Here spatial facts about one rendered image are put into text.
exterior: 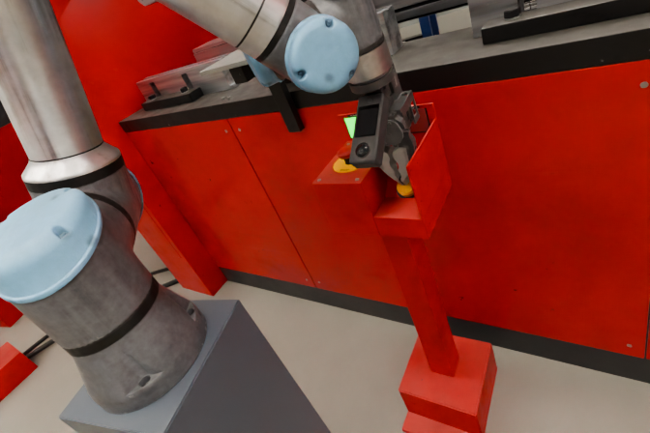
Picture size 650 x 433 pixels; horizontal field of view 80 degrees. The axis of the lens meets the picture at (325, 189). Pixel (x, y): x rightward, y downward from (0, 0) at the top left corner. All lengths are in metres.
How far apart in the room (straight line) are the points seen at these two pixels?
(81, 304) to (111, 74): 1.31
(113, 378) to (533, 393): 1.03
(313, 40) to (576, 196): 0.64
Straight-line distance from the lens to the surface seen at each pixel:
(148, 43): 1.81
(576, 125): 0.80
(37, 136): 0.57
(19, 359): 2.43
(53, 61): 0.56
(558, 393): 1.28
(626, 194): 0.88
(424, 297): 0.91
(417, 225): 0.68
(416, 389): 1.17
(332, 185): 0.70
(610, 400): 1.28
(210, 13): 0.40
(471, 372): 1.17
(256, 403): 0.63
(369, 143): 0.58
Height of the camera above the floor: 1.12
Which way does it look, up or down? 29 degrees down
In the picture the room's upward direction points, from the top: 24 degrees counter-clockwise
